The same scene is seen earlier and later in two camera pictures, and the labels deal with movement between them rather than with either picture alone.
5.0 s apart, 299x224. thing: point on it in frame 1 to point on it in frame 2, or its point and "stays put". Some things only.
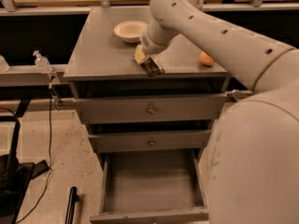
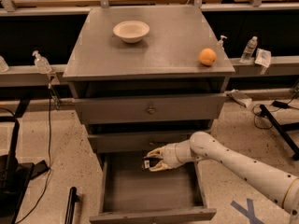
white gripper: (151, 46) to (168, 157)
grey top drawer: (151, 109) stays put
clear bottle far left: (4, 65) stays put
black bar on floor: (73, 199) stays put
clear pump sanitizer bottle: (42, 63) stays put
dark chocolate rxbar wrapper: (151, 67) to (149, 161)
